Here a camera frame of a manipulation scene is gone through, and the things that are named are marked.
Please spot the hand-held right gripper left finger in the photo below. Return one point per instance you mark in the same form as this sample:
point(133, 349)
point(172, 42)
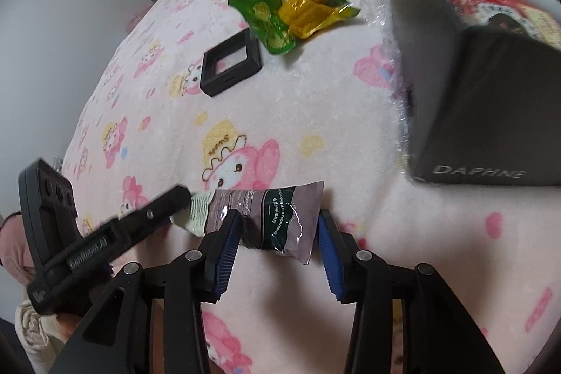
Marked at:
point(225, 253)

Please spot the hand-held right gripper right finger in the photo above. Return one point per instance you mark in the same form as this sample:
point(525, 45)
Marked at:
point(331, 258)

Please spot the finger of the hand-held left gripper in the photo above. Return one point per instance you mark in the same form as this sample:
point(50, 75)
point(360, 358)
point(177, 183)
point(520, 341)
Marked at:
point(153, 214)

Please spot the grey hand cream tube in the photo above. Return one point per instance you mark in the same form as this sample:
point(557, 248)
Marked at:
point(280, 216)

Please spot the pink cloth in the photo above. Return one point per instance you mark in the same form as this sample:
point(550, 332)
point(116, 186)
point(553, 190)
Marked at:
point(13, 247)

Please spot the beige cloth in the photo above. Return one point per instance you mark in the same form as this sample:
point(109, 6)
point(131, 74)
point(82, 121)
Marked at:
point(33, 330)

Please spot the pink printed blanket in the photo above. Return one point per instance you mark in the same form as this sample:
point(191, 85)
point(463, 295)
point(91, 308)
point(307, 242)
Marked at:
point(307, 115)

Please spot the grey cardboard box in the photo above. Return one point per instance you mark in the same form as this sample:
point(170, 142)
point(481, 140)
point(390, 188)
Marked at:
point(460, 93)

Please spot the green snack wrapper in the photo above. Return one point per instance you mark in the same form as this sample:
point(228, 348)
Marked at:
point(258, 12)

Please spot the clear plastic wrap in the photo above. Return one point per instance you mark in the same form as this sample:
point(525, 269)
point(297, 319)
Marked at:
point(385, 25)

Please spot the yellow snack wrapper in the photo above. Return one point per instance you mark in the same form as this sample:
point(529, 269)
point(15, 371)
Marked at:
point(307, 12)

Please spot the red printed packet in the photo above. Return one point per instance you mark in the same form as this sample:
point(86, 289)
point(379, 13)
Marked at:
point(504, 10)

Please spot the black square frame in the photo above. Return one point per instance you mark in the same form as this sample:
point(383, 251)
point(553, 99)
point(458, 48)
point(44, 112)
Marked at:
point(211, 77)

